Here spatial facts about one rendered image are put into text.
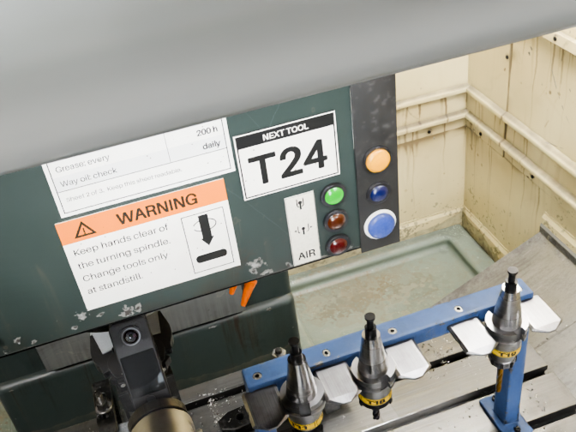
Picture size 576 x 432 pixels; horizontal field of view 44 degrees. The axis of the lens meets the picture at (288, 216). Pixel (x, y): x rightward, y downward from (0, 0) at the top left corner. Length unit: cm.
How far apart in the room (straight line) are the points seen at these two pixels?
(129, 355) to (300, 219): 28
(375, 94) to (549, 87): 110
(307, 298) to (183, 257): 143
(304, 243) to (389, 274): 145
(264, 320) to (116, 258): 105
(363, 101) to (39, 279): 34
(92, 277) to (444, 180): 161
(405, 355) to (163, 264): 50
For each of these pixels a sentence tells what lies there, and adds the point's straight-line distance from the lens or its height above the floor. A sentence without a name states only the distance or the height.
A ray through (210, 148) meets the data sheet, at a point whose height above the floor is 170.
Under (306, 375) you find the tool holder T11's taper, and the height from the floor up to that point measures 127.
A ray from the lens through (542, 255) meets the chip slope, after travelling 188.
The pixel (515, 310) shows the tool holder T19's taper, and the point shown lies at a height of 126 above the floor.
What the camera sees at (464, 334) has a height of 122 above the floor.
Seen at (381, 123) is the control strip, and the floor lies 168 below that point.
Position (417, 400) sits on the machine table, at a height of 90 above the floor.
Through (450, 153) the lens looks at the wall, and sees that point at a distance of 215.
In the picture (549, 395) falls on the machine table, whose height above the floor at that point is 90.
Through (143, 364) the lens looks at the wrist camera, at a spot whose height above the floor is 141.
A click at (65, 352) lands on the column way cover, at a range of 163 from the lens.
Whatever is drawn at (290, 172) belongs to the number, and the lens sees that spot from 68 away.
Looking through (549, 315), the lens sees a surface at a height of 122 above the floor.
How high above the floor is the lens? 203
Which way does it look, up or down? 36 degrees down
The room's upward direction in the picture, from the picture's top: 8 degrees counter-clockwise
